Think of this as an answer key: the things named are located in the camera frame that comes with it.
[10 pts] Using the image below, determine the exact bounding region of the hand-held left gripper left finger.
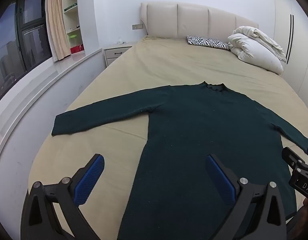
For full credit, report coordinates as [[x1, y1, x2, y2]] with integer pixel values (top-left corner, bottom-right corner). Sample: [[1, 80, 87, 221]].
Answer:
[[20, 153, 105, 240]]

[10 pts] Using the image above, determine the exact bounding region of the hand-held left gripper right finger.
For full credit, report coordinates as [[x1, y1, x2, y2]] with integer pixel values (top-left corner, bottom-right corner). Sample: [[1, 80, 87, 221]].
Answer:
[[205, 154, 287, 240]]

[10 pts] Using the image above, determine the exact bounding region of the dark green sweater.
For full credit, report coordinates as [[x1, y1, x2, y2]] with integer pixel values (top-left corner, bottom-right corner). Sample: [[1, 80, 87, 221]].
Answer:
[[51, 81, 308, 240]]

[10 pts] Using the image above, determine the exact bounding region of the white wardrobe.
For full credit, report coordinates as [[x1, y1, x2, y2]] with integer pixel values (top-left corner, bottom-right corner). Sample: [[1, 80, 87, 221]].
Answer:
[[273, 0, 308, 98]]

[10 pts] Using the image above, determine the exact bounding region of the white pillow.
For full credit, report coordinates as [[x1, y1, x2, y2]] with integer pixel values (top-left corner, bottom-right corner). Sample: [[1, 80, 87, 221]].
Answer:
[[230, 39, 284, 75]]

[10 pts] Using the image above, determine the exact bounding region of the white window sill bench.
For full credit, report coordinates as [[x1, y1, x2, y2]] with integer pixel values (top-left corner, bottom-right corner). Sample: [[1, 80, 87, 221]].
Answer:
[[0, 47, 106, 220]]

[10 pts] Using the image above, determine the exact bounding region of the bed with beige sheet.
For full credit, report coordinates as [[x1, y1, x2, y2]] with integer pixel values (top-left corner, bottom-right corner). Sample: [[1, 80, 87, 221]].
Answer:
[[27, 35, 308, 240]]

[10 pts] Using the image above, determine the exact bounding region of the white folded duvet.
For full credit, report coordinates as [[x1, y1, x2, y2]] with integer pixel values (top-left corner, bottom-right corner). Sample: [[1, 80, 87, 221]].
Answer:
[[228, 26, 287, 62]]

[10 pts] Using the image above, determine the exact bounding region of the white nightstand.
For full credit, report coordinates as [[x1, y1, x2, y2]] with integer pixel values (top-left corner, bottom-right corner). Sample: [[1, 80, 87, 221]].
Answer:
[[104, 42, 133, 67]]

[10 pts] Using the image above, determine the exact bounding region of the red box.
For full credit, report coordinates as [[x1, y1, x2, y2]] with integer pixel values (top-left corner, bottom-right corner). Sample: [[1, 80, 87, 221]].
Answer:
[[70, 44, 85, 55]]

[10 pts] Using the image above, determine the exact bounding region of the zebra print pillow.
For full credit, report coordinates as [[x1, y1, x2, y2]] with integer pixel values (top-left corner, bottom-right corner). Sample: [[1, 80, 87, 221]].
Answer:
[[186, 35, 232, 50]]

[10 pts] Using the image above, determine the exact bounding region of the beige curtain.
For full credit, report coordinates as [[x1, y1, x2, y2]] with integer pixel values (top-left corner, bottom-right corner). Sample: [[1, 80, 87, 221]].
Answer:
[[45, 0, 70, 61]]

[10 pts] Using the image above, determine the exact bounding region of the cream sofa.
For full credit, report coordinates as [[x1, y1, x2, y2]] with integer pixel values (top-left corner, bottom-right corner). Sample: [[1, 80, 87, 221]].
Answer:
[[140, 2, 259, 40]]

